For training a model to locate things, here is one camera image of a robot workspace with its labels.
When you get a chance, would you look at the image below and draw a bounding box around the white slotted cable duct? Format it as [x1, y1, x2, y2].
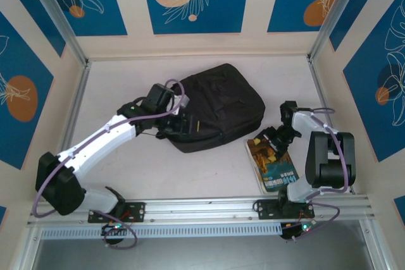
[40, 222, 283, 240]

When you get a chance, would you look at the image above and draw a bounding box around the small circuit board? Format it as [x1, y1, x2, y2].
[101, 223, 129, 236]
[280, 221, 317, 241]

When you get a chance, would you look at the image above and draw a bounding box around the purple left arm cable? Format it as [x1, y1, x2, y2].
[31, 78, 188, 249]

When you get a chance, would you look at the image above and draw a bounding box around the cave cover paperback book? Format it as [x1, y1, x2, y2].
[245, 135, 300, 194]

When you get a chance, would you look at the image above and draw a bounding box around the aluminium frame post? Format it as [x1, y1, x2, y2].
[23, 0, 90, 66]
[308, 0, 361, 62]

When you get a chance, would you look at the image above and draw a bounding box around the black fabric student bag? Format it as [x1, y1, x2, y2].
[164, 63, 266, 154]

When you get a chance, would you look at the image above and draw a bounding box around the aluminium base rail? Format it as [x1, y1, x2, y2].
[27, 195, 376, 228]

